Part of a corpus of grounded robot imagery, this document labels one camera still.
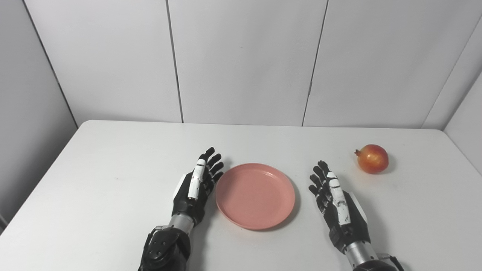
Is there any pink round plate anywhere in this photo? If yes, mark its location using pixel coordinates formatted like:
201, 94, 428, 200
215, 163, 296, 230

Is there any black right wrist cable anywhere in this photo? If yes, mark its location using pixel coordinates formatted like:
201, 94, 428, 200
378, 253, 406, 271

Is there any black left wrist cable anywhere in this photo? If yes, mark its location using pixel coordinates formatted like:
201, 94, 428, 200
145, 225, 168, 245

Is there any red yellow pomegranate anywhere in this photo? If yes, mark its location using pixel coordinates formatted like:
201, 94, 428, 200
354, 144, 389, 174

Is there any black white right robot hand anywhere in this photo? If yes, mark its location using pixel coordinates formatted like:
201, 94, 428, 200
308, 160, 372, 254

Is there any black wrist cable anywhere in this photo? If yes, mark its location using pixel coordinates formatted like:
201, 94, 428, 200
378, 253, 406, 271
145, 225, 168, 245

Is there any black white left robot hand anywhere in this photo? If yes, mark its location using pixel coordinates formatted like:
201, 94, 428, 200
172, 147, 224, 226

